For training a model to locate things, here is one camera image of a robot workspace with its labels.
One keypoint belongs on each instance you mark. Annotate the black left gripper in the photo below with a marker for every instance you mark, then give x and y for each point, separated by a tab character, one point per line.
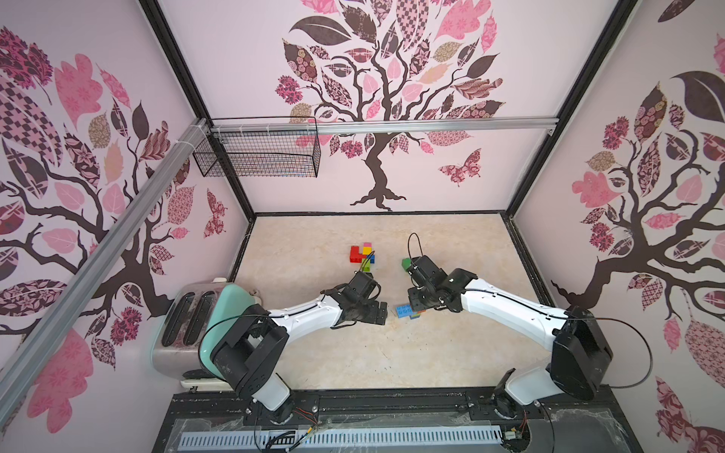
382	313

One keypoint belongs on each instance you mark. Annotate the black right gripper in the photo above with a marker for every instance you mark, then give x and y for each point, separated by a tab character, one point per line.
420	297

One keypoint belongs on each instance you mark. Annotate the long blue lego brick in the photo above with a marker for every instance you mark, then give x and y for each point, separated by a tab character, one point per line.
404	311

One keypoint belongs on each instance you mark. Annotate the long red lego brick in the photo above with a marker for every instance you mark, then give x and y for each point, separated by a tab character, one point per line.
355	255

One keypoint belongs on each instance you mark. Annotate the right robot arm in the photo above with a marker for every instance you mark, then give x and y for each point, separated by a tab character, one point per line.
580	354

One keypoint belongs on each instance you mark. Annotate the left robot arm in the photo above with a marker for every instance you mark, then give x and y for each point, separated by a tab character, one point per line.
243	350

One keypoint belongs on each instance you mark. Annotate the mint green toaster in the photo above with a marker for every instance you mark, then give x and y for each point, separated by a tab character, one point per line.
199	316

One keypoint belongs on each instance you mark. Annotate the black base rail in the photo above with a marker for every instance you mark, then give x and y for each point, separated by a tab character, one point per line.
555	424

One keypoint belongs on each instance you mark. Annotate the white slotted cable duct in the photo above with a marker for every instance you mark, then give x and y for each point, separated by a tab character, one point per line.
338	438

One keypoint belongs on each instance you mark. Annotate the aluminium frame bar back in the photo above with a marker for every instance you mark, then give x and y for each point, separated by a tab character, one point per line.
385	125

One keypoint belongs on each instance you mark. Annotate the aluminium frame bar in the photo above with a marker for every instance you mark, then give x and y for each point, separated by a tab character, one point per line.
20	372
385	125

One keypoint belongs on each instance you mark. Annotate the black wire basket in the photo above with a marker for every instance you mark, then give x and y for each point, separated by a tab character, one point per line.
262	146

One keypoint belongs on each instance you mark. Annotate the aluminium frame bar left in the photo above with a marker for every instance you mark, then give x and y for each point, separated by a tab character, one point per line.
20	372

